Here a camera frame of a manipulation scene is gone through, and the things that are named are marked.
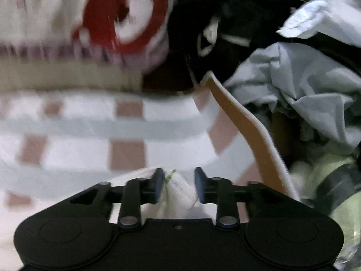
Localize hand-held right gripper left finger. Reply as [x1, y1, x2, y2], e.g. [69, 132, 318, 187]
[69, 168, 166, 230]

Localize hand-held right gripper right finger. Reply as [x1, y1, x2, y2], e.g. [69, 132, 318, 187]
[194, 167, 285, 229]

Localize white pajama top green buttons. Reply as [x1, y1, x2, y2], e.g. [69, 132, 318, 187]
[110, 168, 215, 221]

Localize pale green cloth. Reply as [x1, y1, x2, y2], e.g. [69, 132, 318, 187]
[290, 152, 361, 266]

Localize beige bed base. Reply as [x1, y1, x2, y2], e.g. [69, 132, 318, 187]
[0, 59, 145, 93]

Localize light blue crumpled garment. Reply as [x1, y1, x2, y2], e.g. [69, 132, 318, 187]
[223, 42, 361, 156]

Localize black garment white stripes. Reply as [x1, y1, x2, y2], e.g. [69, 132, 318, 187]
[166, 0, 311, 91]

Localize white crumpled shirt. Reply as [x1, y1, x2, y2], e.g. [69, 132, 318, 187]
[275, 0, 361, 47]

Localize white quilt red bear print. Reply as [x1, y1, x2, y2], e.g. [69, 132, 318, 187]
[0, 0, 177, 72]

